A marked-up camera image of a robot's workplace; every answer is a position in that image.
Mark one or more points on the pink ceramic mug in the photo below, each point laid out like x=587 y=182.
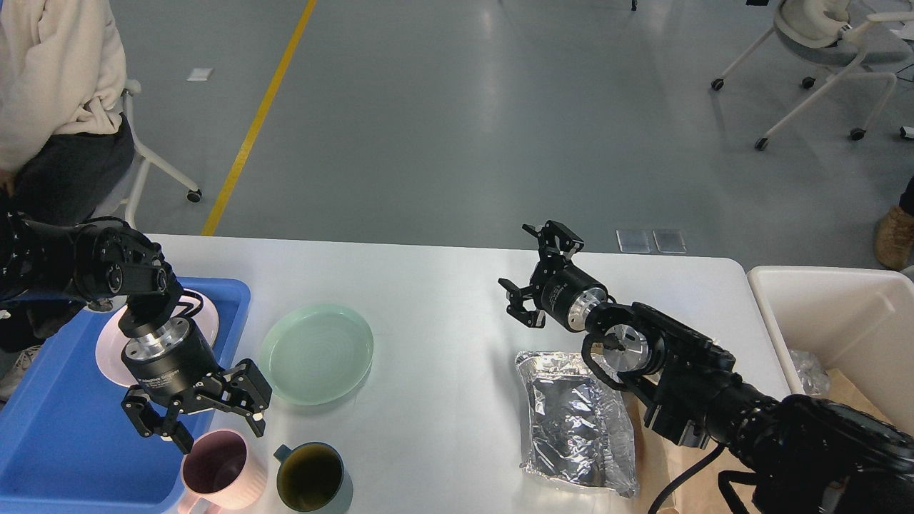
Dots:
x=221 y=469

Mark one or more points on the silver foil bag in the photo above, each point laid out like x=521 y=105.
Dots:
x=580 y=434

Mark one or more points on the floor socket plate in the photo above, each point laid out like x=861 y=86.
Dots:
x=634 y=241
x=670 y=242

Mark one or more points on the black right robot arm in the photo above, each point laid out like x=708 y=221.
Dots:
x=801 y=454

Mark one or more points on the white plastic bin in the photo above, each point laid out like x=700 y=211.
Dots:
x=858 y=321

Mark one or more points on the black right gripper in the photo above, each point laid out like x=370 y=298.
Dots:
x=564 y=291

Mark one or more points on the blue plastic tray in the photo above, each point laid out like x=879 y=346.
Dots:
x=68 y=447

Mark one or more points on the pink ceramic plate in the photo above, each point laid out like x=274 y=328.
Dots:
x=112 y=341

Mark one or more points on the white office chair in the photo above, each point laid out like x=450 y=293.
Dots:
x=840 y=45

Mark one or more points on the white chair near person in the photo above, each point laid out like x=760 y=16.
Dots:
x=130 y=189

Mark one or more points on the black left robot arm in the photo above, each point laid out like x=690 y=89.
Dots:
x=97 y=260

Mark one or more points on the green ceramic plate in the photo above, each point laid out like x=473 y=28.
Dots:
x=317 y=354

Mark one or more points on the left floor socket plate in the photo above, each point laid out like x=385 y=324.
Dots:
x=634 y=241

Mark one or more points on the brown boot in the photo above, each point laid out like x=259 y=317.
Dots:
x=893 y=239

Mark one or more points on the person in cream sweater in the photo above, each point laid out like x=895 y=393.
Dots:
x=65 y=142

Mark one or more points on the right floor socket plate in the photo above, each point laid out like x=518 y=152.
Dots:
x=670 y=242

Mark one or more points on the dark green ceramic mug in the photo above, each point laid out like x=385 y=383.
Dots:
x=312 y=478

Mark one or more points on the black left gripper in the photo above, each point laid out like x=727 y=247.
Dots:
x=176 y=357

